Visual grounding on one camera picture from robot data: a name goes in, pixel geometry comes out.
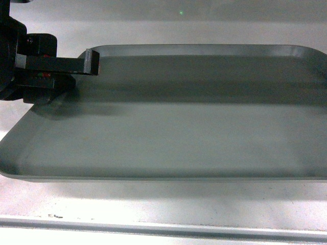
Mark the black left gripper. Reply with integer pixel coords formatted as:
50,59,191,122
1,1,100,105

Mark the grey-green rectangular serving tray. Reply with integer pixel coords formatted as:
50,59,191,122
1,44,326,180

